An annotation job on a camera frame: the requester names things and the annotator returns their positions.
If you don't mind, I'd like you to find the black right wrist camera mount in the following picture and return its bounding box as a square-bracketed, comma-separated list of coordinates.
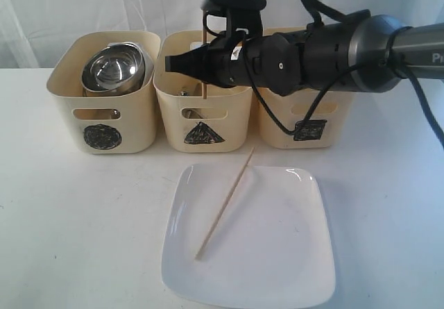
[200, 0, 267, 37]

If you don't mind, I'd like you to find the cream bin triangle mark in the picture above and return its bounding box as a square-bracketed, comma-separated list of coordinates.
[152, 31, 258, 156]

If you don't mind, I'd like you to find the small white bowl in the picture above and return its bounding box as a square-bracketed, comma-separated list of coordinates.
[104, 42, 154, 94]

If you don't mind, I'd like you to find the wooden chopstick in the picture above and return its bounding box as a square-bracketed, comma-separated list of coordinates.
[194, 146, 256, 260]
[200, 0, 208, 100]

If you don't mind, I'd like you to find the white square plate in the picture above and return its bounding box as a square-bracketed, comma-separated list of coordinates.
[161, 162, 336, 308]

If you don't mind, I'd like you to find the cream bin circle mark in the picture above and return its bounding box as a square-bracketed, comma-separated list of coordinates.
[46, 31, 161, 154]

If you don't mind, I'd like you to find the white backdrop curtain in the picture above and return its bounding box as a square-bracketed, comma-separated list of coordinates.
[1, 0, 443, 68]

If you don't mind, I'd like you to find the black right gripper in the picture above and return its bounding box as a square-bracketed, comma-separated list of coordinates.
[165, 34, 270, 88]

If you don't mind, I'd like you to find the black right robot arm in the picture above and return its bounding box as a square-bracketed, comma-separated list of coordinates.
[165, 15, 443, 97]

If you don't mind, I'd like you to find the stainless steel bowl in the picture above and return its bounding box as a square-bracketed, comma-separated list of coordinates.
[81, 42, 146, 97]

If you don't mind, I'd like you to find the steel mug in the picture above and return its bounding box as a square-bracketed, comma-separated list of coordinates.
[110, 109, 121, 119]

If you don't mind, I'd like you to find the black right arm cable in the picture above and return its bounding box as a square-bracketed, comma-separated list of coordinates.
[242, 0, 444, 150]

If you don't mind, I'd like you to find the cream bin square mark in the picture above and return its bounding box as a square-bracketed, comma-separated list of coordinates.
[249, 26, 364, 150]

